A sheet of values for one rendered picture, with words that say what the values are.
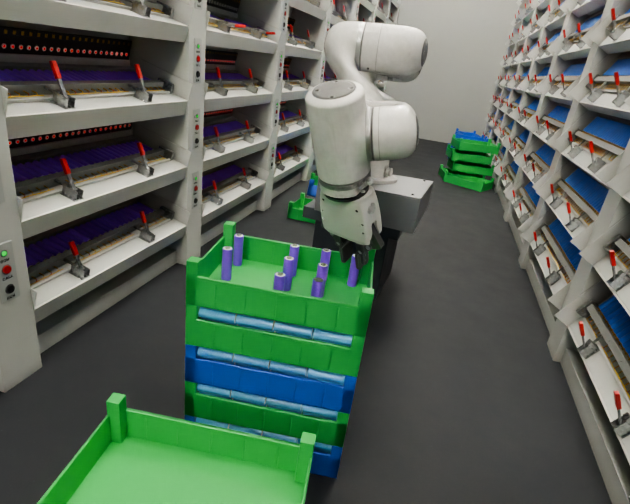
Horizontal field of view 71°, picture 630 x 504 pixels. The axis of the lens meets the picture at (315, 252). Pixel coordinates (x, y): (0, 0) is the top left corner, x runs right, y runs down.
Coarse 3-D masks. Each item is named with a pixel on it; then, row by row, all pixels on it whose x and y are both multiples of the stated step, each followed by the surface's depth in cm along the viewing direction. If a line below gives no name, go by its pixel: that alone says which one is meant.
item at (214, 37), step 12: (216, 12) 169; (228, 12) 177; (252, 24) 187; (264, 24) 186; (216, 36) 140; (228, 36) 147; (240, 36) 155; (252, 36) 170; (276, 36) 186; (240, 48) 159; (252, 48) 168; (264, 48) 177
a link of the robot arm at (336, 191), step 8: (368, 176) 69; (320, 184) 70; (328, 184) 68; (352, 184) 67; (360, 184) 68; (368, 184) 69; (328, 192) 69; (336, 192) 68; (344, 192) 68; (352, 192) 68
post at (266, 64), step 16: (256, 0) 184; (272, 0) 182; (288, 0) 188; (240, 16) 188; (256, 16) 186; (272, 16) 184; (256, 64) 193; (272, 64) 191; (240, 112) 203; (256, 112) 200; (272, 112) 199; (256, 160) 209; (272, 176) 218; (256, 208) 218
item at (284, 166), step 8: (280, 144) 265; (288, 144) 274; (296, 144) 273; (280, 152) 253; (288, 152) 257; (296, 152) 256; (304, 152) 273; (280, 160) 232; (288, 160) 251; (296, 160) 257; (304, 160) 265; (280, 168) 233; (288, 168) 240; (296, 168) 256; (280, 176) 231
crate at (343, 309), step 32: (224, 224) 86; (192, 256) 72; (256, 256) 90; (320, 256) 88; (192, 288) 72; (224, 288) 71; (256, 288) 70; (352, 288) 85; (288, 320) 72; (320, 320) 71; (352, 320) 70
